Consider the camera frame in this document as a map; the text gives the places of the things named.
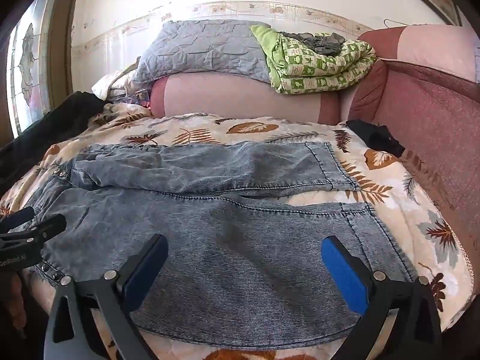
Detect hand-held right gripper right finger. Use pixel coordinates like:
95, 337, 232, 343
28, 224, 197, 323
320, 235, 443, 360

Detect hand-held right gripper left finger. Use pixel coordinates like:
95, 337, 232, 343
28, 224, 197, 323
43, 233, 169, 360

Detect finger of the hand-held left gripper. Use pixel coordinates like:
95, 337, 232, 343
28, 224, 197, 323
0, 214, 67, 250
0, 206, 35, 233

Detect grey-blue denim pants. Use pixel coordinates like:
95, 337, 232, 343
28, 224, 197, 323
7, 140, 419, 349

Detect person's left hand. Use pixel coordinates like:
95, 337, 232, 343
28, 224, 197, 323
0, 272, 28, 340

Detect leaf print blanket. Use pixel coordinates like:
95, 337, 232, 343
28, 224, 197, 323
0, 103, 475, 360

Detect large black cloth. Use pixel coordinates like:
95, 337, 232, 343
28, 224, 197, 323
0, 91, 109, 196

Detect small black cloth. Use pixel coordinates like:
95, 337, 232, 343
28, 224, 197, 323
345, 119, 406, 158

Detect stained glass window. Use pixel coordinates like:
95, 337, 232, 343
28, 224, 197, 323
7, 0, 57, 139

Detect white pillow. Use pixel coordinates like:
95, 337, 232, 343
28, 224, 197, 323
92, 58, 151, 102

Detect pink and maroon sofa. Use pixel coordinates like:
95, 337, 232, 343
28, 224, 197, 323
150, 24, 480, 241

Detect green patterned quilt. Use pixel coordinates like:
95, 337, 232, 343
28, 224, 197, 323
250, 24, 377, 94

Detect dark grey cloth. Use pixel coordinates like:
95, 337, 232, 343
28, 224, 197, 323
281, 32, 349, 59

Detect grey quilted blanket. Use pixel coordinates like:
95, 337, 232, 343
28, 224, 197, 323
133, 19, 272, 85

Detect brown wooden window frame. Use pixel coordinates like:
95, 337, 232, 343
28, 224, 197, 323
49, 0, 89, 96

